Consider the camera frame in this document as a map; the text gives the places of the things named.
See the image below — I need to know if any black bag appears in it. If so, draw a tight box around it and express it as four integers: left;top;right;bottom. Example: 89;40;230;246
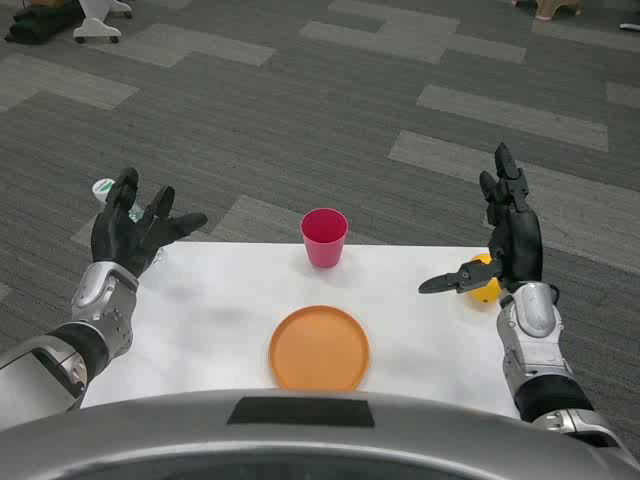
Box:
4;0;84;45

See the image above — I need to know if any white wheeled stand base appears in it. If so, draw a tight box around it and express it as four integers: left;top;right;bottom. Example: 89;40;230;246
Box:
72;0;134;44

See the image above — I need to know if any pink plastic cup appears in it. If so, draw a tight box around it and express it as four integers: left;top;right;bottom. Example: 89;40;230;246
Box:
300;208;349;270

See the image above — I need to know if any orange round plate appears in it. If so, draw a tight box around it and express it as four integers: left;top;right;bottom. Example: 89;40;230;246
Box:
268;305;371;393

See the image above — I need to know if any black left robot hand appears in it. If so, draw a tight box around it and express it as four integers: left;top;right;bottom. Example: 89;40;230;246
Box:
89;167;209;279

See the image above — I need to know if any yellow lemon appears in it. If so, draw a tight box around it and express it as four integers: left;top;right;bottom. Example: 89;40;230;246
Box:
462;253;503;309

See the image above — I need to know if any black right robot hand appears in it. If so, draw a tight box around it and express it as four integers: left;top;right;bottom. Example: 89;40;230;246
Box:
417;142;545;296

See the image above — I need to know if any clear bottle green white cap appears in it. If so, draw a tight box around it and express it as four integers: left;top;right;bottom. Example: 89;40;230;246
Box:
91;178;167;266

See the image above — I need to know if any beige plastic stool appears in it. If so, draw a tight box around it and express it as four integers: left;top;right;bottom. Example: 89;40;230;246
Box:
514;0;584;21

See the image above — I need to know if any silver robot chest black window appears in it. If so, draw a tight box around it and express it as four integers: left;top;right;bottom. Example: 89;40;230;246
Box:
0;389;640;480

